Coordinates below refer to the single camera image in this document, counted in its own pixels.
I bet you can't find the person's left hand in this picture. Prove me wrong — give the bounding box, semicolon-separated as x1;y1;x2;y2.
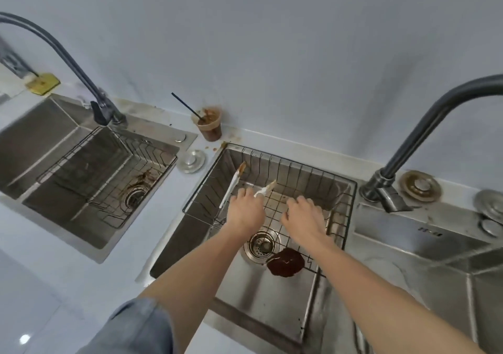
226;187;267;241

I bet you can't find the person's right hand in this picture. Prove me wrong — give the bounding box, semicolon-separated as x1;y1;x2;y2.
281;196;335;248

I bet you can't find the small white spoon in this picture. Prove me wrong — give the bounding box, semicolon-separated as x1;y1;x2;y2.
254;180;277;199

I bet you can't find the person's right forearm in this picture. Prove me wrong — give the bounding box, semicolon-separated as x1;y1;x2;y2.
307;237;488;354

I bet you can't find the person's left forearm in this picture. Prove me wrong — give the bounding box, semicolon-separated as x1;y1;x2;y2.
139;229;261;354

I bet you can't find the long white spatula brown tip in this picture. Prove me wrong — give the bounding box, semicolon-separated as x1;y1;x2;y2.
218;162;248;217

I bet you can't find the round steel drain strainer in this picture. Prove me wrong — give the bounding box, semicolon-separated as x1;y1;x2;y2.
124;186;149;210
244;230;282;265

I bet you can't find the brown sauce puddle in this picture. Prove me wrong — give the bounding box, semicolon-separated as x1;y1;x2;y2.
267;248;306;278

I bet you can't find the silver round drain stopper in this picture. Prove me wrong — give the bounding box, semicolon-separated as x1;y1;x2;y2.
176;149;206;174

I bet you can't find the plastic cup with brown sauce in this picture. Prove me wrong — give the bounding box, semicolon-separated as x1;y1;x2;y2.
191;107;223;142

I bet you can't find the black straw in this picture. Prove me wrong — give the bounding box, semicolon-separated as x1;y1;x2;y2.
171;92;205;122

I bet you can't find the sauce-stained round drain cover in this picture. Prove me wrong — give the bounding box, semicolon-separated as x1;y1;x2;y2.
398;170;443;203

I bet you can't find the grey curved faucet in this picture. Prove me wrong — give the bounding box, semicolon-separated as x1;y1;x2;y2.
359;75;503;214
0;12;127;127

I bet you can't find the grey-blue rolled sleeve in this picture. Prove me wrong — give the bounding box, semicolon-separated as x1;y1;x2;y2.
76;297;176;354

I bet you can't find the small silver sink button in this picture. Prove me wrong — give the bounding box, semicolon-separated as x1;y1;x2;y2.
479;219;502;238

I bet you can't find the silver round sink knob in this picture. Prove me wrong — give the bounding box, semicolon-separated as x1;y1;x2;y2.
473;189;503;225

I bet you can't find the yellow sponge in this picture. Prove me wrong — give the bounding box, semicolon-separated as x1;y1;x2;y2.
25;73;61;97

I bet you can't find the black wire sink basket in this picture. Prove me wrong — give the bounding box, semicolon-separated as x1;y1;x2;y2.
183;145;358;276
36;127;178;230

